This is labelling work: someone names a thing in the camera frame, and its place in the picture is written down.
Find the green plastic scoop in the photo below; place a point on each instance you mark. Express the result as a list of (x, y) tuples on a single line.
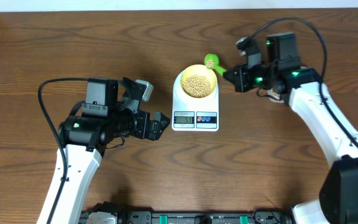
[(211, 61)]

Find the white digital kitchen scale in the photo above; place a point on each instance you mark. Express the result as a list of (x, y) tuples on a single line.
[(195, 114)]

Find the yellow plastic bowl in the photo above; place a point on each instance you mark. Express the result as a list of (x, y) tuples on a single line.
[(200, 70)]

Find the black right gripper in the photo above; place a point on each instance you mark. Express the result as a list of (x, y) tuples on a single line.
[(240, 84)]

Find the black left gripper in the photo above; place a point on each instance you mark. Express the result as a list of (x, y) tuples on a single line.
[(154, 129)]

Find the soybeans in yellow bowl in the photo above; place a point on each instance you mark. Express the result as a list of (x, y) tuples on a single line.
[(197, 86)]

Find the clear container of soybeans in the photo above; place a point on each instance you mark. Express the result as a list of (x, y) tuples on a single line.
[(274, 97)]

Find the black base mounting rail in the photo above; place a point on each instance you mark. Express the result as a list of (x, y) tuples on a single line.
[(108, 212)]

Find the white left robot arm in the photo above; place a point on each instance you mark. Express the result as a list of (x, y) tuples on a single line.
[(109, 111)]

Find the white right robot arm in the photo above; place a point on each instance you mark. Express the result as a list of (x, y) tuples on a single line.
[(302, 89)]

